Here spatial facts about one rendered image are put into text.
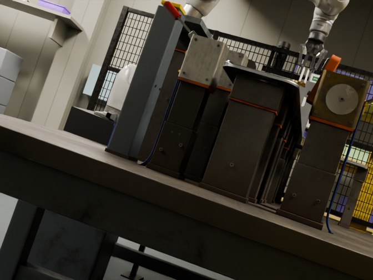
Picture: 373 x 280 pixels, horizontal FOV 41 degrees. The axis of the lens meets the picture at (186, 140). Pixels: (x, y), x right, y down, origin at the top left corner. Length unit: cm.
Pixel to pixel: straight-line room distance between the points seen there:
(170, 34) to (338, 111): 52
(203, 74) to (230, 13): 420
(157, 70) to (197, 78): 18
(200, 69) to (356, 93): 38
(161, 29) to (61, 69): 399
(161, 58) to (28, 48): 444
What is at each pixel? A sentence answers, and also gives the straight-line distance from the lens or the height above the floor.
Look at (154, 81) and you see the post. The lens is 139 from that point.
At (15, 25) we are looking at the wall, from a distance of 591.
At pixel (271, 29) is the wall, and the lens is 540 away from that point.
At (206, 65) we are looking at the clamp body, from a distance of 126.
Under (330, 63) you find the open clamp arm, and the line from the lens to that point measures 125.
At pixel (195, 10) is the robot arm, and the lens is 248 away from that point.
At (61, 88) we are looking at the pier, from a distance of 533.
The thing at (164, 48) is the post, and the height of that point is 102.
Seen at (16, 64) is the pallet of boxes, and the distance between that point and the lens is 541.
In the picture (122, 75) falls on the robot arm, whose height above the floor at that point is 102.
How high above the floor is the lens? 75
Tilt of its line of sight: 2 degrees up
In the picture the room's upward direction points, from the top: 19 degrees clockwise
